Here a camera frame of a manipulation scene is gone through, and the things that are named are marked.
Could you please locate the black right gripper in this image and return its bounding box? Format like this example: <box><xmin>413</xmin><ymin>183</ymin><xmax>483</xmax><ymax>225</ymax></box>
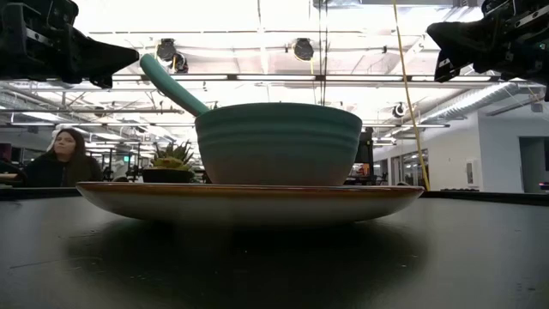
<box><xmin>426</xmin><ymin>0</ymin><xmax>549</xmax><ymax>102</ymax></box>

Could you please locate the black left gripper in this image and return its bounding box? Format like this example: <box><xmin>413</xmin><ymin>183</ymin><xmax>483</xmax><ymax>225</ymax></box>
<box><xmin>0</xmin><ymin>0</ymin><xmax>141</xmax><ymax>89</ymax></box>

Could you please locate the teal handled spoon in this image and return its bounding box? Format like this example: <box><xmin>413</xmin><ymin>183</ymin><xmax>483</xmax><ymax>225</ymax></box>
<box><xmin>139</xmin><ymin>53</ymin><xmax>212</xmax><ymax>118</ymax></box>

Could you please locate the teal ribbed bowl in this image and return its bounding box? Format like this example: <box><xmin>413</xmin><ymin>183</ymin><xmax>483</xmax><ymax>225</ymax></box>
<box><xmin>194</xmin><ymin>101</ymin><xmax>364</xmax><ymax>186</ymax></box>

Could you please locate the person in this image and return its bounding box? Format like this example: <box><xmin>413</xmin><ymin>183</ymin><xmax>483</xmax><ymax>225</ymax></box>
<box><xmin>23</xmin><ymin>127</ymin><xmax>105</xmax><ymax>189</ymax></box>

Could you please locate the green succulent plant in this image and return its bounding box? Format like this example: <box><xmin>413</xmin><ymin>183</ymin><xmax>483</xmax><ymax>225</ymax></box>
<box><xmin>152</xmin><ymin>140</ymin><xmax>196</xmax><ymax>171</ymax></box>

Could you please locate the black plant pot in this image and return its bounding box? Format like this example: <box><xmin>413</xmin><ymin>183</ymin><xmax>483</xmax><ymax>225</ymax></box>
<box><xmin>141</xmin><ymin>167</ymin><xmax>195</xmax><ymax>185</ymax></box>

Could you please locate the black monitor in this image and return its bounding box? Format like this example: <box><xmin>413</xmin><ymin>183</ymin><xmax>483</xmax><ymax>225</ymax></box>
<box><xmin>353</xmin><ymin>127</ymin><xmax>375</xmax><ymax>164</ymax></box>

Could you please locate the long ceiling light strip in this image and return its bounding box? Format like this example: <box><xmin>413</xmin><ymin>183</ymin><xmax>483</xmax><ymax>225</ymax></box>
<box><xmin>0</xmin><ymin>73</ymin><xmax>549</xmax><ymax>83</ymax></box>

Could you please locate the pink ceramic plate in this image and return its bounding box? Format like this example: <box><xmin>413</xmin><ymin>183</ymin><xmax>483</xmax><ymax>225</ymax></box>
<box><xmin>75</xmin><ymin>180</ymin><xmax>425</xmax><ymax>227</ymax></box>

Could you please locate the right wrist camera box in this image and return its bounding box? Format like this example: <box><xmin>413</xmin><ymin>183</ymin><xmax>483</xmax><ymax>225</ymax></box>
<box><xmin>433</xmin><ymin>53</ymin><xmax>455</xmax><ymax>83</ymax></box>

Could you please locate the silver air duct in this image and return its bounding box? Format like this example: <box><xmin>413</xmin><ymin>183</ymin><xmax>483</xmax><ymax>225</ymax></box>
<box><xmin>422</xmin><ymin>82</ymin><xmax>516</xmax><ymax>124</ymax></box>

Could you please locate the yellow hanging cable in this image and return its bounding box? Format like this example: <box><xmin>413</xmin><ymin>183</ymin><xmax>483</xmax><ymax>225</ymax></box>
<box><xmin>392</xmin><ymin>0</ymin><xmax>431</xmax><ymax>186</ymax></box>

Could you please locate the black hanging cable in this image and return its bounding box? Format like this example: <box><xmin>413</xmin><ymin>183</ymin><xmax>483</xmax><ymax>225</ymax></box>
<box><xmin>317</xmin><ymin>0</ymin><xmax>323</xmax><ymax>104</ymax></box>
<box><xmin>323</xmin><ymin>0</ymin><xmax>329</xmax><ymax>104</ymax></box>

